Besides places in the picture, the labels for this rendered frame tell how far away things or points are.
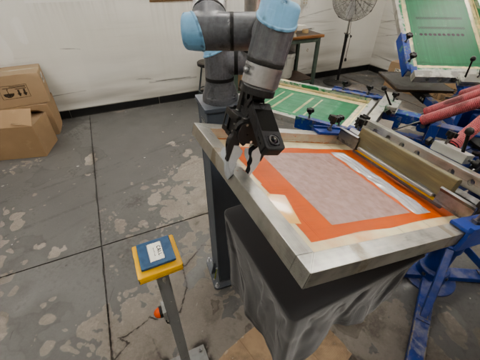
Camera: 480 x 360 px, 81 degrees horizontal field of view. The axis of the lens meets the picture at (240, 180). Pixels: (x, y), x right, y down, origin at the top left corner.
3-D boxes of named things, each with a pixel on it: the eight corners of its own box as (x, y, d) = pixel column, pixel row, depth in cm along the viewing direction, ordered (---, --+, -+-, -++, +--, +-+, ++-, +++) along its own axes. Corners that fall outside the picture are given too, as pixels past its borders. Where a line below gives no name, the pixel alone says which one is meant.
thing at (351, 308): (283, 381, 95) (299, 319, 69) (278, 371, 97) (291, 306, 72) (383, 323, 110) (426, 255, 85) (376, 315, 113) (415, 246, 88)
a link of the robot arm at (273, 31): (298, 6, 54) (308, 4, 46) (280, 66, 59) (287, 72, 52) (258, -6, 53) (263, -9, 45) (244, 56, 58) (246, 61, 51)
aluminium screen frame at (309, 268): (301, 289, 44) (311, 273, 42) (191, 133, 87) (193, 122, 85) (506, 230, 83) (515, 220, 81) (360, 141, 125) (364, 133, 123)
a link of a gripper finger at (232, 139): (236, 160, 64) (251, 125, 60) (239, 163, 62) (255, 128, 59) (218, 156, 61) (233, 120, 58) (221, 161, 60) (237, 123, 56)
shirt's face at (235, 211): (292, 320, 70) (292, 319, 69) (224, 211, 101) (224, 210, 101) (423, 253, 86) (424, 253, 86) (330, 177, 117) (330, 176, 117)
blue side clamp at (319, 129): (313, 146, 108) (321, 129, 104) (306, 141, 112) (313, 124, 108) (365, 148, 122) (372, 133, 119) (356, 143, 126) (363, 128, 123)
